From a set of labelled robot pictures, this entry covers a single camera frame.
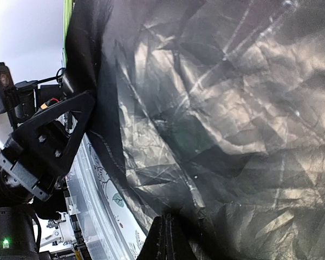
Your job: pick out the floral patterned tablecloth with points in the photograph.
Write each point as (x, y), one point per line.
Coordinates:
(121, 228)

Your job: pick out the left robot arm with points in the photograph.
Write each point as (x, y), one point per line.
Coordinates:
(20, 230)

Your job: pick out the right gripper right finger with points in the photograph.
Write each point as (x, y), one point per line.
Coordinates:
(177, 245)

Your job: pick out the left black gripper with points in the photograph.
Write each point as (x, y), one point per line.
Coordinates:
(42, 155)

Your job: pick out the black wrapping paper sheet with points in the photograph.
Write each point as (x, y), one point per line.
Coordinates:
(213, 111)

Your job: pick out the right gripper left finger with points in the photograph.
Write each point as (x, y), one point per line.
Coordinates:
(154, 247)

